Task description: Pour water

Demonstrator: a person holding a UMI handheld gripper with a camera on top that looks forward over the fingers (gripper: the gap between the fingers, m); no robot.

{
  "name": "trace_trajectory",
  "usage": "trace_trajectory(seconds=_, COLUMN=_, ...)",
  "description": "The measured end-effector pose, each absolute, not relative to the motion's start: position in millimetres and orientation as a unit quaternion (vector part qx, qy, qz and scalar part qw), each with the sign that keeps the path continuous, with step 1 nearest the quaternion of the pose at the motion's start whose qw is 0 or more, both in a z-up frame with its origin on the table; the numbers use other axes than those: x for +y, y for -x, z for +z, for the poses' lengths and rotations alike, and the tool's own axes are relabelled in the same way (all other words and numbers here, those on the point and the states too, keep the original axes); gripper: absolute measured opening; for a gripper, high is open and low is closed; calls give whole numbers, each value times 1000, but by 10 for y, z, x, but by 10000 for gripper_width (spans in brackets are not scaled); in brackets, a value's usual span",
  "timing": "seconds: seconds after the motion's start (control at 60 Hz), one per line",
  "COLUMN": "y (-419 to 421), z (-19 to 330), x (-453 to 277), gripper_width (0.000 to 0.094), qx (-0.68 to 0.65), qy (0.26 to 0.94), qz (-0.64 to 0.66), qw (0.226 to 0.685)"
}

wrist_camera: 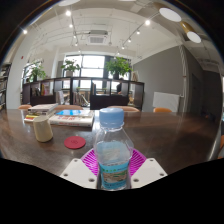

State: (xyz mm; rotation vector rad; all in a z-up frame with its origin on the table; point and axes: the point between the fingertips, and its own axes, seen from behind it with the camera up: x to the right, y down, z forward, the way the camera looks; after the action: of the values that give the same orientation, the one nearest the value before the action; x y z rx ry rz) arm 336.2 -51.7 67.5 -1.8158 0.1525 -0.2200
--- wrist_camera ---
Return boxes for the low black shelf unit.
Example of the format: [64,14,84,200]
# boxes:
[21,76,146,111]

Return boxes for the orange chairs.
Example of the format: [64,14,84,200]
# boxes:
[17,104,174,114]

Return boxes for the thick white book blue cover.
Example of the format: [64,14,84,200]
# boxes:
[48,109,96,128]

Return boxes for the white covered book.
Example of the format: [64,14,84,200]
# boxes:
[27,103,59,114]

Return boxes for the flat round red coaster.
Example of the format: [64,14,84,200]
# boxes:
[63,135,87,150]

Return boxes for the ceiling air conditioner unit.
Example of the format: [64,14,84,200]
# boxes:
[86,30,110,46]

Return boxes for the clear water bottle blue cap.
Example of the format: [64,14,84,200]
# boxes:
[93,107,135,192]

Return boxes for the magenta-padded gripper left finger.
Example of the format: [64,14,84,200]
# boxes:
[59,148,101,190]

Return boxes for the white wall radiator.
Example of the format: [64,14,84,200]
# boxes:
[152,91,181,113]

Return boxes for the potted plant in white pot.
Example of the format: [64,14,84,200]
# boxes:
[60,58,82,78]

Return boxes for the small leafy potted plant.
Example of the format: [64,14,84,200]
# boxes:
[28,63,48,83]

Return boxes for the small ceiling spotlights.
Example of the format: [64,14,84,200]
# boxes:
[21,9,152,51]

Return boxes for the tall bookshelf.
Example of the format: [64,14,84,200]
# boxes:
[0,62,13,111]

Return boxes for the cream paper cup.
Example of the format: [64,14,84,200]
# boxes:
[32,114,54,143]

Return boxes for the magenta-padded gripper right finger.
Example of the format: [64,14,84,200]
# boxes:
[129,148,168,190]

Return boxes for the large bushy potted plant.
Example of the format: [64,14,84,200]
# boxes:
[104,57,133,80]

